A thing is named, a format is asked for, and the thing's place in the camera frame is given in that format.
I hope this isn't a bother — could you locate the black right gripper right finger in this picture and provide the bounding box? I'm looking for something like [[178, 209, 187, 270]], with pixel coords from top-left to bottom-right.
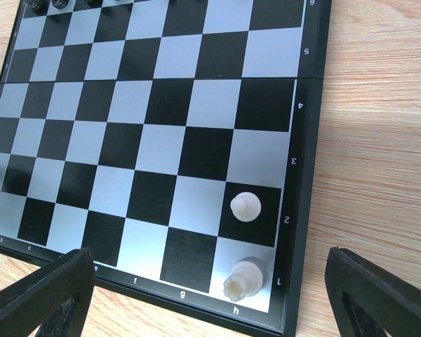
[[326, 247, 421, 336]]

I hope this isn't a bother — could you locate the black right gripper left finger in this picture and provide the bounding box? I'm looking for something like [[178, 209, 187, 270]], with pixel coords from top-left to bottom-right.
[[0, 249, 95, 336]]

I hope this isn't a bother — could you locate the white rook chess piece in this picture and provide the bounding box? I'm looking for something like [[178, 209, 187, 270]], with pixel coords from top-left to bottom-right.
[[223, 256, 267, 302]]

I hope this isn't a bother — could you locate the white pawn chess piece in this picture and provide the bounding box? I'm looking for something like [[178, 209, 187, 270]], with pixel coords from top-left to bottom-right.
[[230, 192, 262, 223]]

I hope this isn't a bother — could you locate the black pawn chess piece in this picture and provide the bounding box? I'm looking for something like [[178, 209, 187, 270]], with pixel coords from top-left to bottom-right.
[[25, 0, 44, 12], [84, 0, 97, 6], [51, 0, 69, 10]]

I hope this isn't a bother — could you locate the black and silver chessboard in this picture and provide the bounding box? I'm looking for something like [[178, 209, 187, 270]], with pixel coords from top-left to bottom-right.
[[0, 1, 331, 336]]

